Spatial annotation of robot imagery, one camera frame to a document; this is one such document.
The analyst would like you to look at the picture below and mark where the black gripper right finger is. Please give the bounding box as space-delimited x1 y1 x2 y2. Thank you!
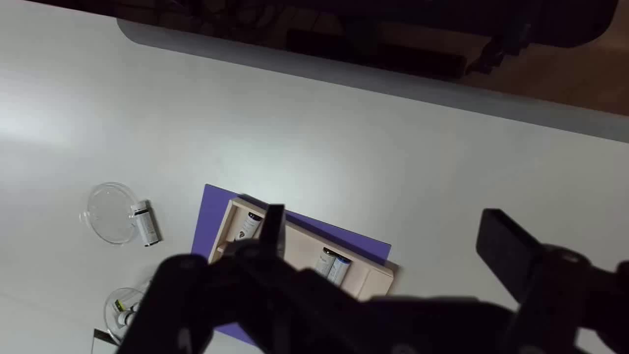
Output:
475 207 629 354

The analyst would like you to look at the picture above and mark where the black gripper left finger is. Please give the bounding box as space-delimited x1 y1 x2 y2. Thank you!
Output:
116 203 369 354

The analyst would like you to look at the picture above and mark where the small white-capped labelled bottle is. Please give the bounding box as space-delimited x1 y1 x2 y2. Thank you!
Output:
127 199 163 250

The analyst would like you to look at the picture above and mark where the small white bottle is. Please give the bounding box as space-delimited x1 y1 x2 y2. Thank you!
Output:
328 254 353 287
235 211 263 242
314 246 336 278

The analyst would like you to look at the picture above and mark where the clear plastic shallow bowl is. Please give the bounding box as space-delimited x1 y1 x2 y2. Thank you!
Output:
78 181 141 246

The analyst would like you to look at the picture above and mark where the purple mat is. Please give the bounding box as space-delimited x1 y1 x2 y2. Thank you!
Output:
190 183 393 346

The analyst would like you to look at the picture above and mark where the clear plastic cup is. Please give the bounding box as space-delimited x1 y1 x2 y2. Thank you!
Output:
104 285 149 343

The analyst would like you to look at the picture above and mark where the light wooden tray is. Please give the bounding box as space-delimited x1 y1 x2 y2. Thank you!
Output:
206 193 399 303

